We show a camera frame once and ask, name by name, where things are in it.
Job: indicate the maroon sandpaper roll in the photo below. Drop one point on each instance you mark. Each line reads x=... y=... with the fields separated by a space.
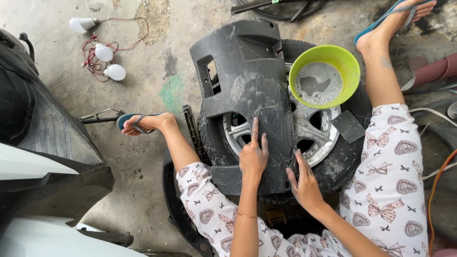
x=433 y=71

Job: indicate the blue left flip-flop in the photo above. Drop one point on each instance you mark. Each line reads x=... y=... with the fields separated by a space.
x=125 y=120

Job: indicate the metal scooter foot peg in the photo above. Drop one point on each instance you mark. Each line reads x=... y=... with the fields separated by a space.
x=100 y=117

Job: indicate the white patterned pyjama trousers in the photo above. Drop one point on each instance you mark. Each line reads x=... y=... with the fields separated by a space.
x=389 y=185

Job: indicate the blue right flip-flop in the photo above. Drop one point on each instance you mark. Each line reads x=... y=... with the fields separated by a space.
x=375 y=25

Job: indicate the green bowl of soapy water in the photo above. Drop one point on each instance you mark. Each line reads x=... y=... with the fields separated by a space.
x=335 y=59

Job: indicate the black and white scooter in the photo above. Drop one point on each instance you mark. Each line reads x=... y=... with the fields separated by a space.
x=39 y=125

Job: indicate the grey sandpaper sheet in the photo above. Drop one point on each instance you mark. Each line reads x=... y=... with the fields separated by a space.
x=348 y=125

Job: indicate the black rubber and metal strips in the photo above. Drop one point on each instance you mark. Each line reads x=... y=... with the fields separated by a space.
x=271 y=7

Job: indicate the person's right hand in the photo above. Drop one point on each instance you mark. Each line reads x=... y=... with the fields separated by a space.
x=305 y=187

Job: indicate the white light bulb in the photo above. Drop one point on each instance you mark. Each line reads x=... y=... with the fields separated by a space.
x=80 y=24
x=104 y=52
x=115 y=72

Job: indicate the blue flip-flop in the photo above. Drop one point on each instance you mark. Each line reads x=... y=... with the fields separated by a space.
x=125 y=120
x=375 y=25

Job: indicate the tyre with silver alloy wheel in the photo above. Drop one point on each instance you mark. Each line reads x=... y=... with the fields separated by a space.
x=339 y=160

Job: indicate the thin gold bangle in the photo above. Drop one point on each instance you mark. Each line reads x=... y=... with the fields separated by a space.
x=246 y=215

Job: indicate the small yellow stool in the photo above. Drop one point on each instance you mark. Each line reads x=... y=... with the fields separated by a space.
x=276 y=217

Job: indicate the black plastic scooter panel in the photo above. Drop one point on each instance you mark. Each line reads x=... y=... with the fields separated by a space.
x=250 y=71

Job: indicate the person's left hand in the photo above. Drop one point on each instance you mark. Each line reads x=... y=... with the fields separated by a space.
x=252 y=159

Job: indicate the black plastic frame part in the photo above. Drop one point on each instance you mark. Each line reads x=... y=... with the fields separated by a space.
x=176 y=207

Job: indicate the person's right leg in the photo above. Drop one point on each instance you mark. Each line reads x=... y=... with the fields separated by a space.
x=382 y=64

